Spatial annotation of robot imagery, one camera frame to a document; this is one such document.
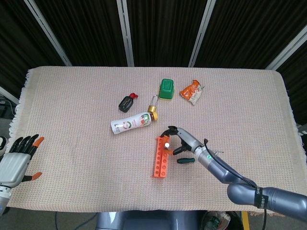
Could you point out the black bottle red cap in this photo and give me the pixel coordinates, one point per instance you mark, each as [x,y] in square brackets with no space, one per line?
[126,103]

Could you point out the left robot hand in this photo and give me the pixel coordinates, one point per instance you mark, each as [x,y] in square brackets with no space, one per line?
[13,167]

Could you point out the beige woven tablecloth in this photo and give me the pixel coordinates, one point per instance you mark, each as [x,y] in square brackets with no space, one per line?
[72,143]

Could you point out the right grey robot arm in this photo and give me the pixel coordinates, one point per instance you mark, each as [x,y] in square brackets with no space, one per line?
[239,191]

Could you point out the green black screwdriver short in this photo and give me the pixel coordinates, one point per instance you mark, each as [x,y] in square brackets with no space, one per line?
[184,160]

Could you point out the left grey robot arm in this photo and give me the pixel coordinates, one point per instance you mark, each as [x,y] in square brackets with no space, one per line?
[4,197]

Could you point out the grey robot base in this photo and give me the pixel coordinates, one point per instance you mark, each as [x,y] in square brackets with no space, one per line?
[148,220]

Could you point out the orange white snack packet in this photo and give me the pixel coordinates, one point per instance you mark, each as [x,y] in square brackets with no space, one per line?
[192,92]

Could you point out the green plastic cup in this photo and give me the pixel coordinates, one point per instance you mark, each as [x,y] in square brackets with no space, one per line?
[166,89]

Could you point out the white bottle gold cap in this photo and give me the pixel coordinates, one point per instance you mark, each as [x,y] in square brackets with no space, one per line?
[130,123]

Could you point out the white black round object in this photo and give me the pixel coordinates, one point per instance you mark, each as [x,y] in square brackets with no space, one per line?
[2,143]

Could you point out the brass padlock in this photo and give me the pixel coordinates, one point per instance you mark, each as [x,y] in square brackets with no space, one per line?
[152,107]

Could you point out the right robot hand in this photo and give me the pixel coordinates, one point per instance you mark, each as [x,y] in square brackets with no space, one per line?
[188,140]

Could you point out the green black screwdriver long shaft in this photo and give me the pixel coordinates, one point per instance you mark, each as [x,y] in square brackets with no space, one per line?
[219,152]

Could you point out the aluminium partition post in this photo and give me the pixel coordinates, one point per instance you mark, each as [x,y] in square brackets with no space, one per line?
[8,94]
[126,33]
[48,32]
[201,33]
[287,49]

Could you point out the orange plastic bit holder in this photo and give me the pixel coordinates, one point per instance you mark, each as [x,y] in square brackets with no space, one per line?
[161,163]

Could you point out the yellow table leg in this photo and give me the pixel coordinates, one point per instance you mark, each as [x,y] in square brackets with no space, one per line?
[245,220]

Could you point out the crumpled bag under table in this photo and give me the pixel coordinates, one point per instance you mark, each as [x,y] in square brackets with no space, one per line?
[216,221]

